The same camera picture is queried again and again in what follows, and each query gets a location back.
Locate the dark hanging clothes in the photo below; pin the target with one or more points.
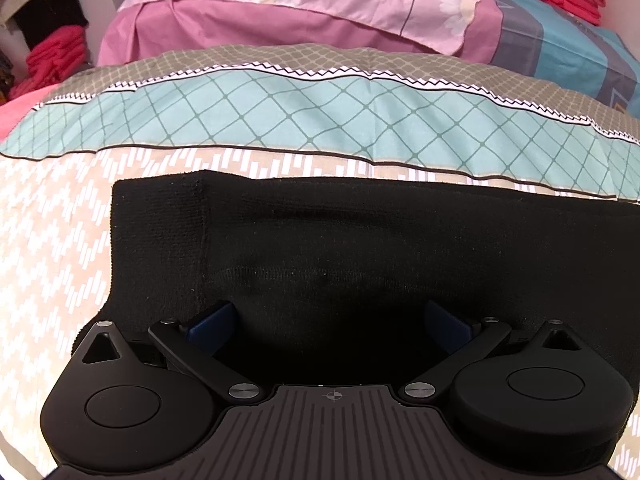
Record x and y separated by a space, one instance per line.
45 5

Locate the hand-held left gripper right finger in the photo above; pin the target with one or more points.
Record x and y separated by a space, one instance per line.
445 325

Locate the pink floral pillow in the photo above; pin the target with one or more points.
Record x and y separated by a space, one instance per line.
300 0

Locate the patterned beige teal bedsheet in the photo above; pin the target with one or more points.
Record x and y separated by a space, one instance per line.
300 110

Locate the blue grey striped bedsheet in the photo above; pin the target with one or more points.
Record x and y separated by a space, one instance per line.
560 55

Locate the black pants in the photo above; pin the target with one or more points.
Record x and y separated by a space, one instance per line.
375 240

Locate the pink mattress cover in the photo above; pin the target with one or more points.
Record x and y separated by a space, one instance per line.
22 112

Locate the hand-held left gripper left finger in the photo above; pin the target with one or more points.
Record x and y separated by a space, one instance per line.
212 325

